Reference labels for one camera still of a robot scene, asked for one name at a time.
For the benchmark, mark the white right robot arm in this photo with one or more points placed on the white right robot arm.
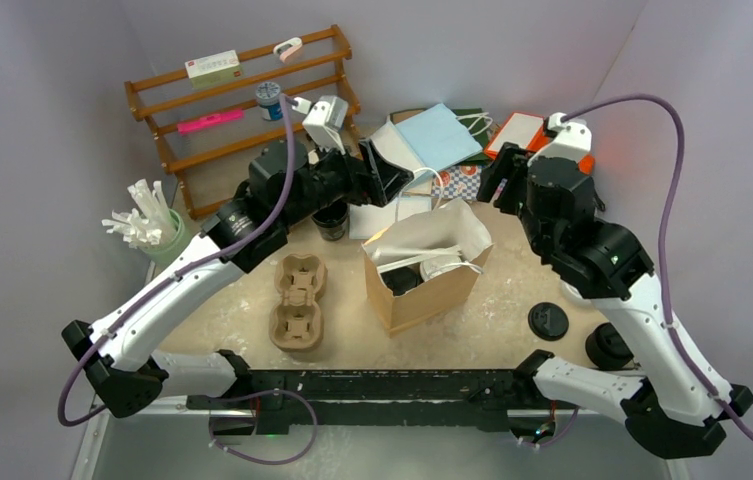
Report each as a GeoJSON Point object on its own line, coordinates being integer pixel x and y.
{"type": "Point", "coordinates": [675, 405]}

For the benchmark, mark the pink highlighter marker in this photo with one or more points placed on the pink highlighter marker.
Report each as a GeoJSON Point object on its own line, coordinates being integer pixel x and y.
{"type": "Point", "coordinates": [209, 121]}

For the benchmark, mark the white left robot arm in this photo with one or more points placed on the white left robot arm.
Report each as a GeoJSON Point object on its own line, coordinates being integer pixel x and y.
{"type": "Point", "coordinates": [119, 354]}

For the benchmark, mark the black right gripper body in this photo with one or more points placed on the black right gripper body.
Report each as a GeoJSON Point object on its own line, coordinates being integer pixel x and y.
{"type": "Point", "coordinates": [514, 196]}

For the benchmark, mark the light blue paper bag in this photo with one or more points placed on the light blue paper bag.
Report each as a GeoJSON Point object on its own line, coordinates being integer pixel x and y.
{"type": "Point", "coordinates": [425, 142]}

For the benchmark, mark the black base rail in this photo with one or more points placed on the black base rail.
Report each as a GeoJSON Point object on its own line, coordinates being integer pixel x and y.
{"type": "Point", "coordinates": [489, 400]}

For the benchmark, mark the white lid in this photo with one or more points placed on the white lid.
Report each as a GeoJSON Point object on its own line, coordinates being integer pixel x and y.
{"type": "Point", "coordinates": [433, 267]}

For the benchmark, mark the black paper cup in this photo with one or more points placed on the black paper cup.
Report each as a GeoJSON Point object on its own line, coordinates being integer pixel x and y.
{"type": "Point", "coordinates": [332, 221]}

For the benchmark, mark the brown pulp cup carrier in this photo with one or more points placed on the brown pulp cup carrier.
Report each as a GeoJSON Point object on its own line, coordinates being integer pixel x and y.
{"type": "Point", "coordinates": [296, 321]}

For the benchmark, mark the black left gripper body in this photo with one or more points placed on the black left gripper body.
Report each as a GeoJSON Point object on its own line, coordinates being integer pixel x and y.
{"type": "Point", "coordinates": [334, 176]}

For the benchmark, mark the white green box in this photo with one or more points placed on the white green box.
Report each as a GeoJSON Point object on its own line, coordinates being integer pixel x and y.
{"type": "Point", "coordinates": [213, 70]}

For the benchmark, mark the pink white small device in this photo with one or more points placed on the pink white small device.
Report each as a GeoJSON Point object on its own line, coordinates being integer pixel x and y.
{"type": "Point", "coordinates": [288, 51]}

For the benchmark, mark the blue white jar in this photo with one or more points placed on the blue white jar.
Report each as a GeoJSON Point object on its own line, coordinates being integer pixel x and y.
{"type": "Point", "coordinates": [267, 96]}

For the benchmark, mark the checkered blue white bag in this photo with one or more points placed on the checkered blue white bag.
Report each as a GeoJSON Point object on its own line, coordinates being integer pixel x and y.
{"type": "Point", "coordinates": [459, 181]}

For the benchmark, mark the green cup with straws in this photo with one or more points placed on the green cup with straws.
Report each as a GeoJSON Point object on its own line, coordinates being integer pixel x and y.
{"type": "Point", "coordinates": [151, 226]}

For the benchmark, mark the kraft brown paper bag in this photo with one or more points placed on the kraft brown paper bag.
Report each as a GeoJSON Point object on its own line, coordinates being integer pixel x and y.
{"type": "Point", "coordinates": [449, 229]}

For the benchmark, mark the orange paper bag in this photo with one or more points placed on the orange paper bag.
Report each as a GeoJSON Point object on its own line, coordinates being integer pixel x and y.
{"type": "Point", "coordinates": [515, 136]}

